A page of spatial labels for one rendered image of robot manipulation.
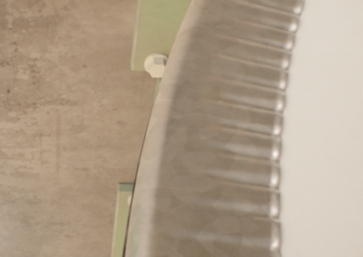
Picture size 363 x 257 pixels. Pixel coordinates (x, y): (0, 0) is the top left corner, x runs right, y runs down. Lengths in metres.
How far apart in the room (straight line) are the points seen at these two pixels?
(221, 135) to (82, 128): 0.92
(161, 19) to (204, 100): 0.75
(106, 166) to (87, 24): 0.29
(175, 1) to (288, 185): 0.77
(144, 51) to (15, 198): 0.39
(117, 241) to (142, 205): 1.13
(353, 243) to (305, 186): 0.03
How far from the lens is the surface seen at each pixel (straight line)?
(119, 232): 1.35
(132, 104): 1.15
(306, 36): 0.32
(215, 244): 0.23
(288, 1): 0.33
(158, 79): 1.09
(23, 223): 1.36
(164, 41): 1.04
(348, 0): 0.34
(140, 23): 1.02
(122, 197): 1.27
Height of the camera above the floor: 0.83
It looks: 45 degrees down
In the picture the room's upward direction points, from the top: 173 degrees clockwise
